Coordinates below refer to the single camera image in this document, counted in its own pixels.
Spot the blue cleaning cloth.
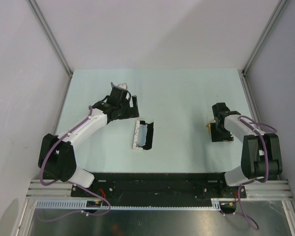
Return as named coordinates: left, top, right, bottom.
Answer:
left=137, top=124, right=148, bottom=147

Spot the white geometric glasses case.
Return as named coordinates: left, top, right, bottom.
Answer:
left=132, top=120, right=154, bottom=150

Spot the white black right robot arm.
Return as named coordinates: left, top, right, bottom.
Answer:
left=210, top=103, right=283, bottom=197

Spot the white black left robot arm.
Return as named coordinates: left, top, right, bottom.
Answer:
left=38, top=84, right=139, bottom=197

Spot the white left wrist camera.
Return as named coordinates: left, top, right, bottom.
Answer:
left=111, top=82, right=128, bottom=90

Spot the right aluminium side rail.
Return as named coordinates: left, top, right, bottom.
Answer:
left=240, top=70, right=275, bottom=173

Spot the grey slotted cable duct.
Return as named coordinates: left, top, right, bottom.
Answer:
left=36, top=199, right=221, bottom=210

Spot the aluminium front frame rail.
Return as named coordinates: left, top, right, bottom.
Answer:
left=26, top=179, right=294, bottom=201

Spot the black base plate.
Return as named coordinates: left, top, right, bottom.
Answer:
left=70, top=173, right=239, bottom=201

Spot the left aluminium corner post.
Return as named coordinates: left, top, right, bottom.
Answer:
left=26, top=0, right=73, bottom=77

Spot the aluminium corner post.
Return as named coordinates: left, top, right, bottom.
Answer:
left=26, top=0, right=73, bottom=77
left=241, top=0, right=290, bottom=76

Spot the right aluminium corner post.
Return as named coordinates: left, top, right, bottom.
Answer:
left=241, top=0, right=290, bottom=76

